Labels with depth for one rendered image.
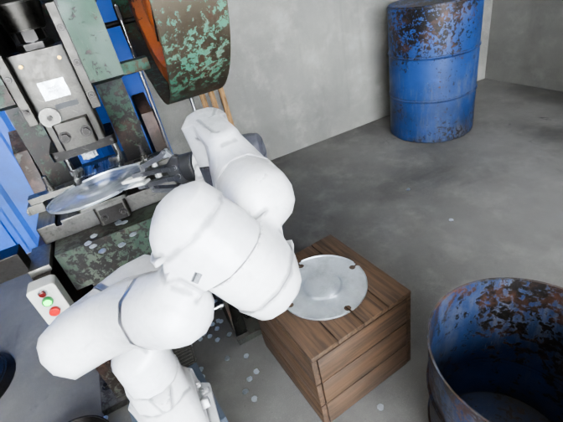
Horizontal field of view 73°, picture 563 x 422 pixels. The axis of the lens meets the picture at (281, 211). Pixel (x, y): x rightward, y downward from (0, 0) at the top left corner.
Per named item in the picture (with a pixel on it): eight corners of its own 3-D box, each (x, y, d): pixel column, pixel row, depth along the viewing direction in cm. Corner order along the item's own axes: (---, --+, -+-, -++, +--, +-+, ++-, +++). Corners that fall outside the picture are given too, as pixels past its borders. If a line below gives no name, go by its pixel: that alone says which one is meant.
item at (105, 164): (125, 176, 132) (119, 164, 129) (80, 191, 128) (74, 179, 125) (122, 167, 139) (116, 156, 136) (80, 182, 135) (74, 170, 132)
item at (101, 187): (33, 208, 110) (31, 207, 110) (118, 165, 128) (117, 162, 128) (73, 220, 92) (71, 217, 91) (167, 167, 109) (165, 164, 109)
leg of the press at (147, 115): (264, 332, 157) (199, 127, 109) (239, 346, 154) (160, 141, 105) (203, 229, 230) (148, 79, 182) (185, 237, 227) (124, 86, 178)
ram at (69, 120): (107, 141, 117) (59, 38, 101) (56, 156, 113) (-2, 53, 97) (104, 126, 131) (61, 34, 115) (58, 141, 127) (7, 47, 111)
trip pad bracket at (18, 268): (51, 299, 117) (15, 250, 107) (17, 313, 114) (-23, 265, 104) (52, 287, 122) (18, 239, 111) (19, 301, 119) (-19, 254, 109)
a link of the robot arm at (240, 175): (288, 152, 43) (369, 239, 50) (250, 140, 60) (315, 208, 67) (172, 276, 43) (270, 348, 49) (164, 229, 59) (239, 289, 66)
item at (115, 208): (143, 229, 116) (126, 192, 109) (96, 248, 112) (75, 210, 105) (133, 197, 136) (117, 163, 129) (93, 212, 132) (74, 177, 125)
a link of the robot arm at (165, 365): (212, 337, 84) (175, 251, 71) (147, 409, 73) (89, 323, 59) (178, 320, 90) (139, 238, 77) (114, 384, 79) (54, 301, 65)
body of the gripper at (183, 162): (211, 173, 102) (182, 180, 105) (198, 144, 98) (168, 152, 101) (200, 185, 95) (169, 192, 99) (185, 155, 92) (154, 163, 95)
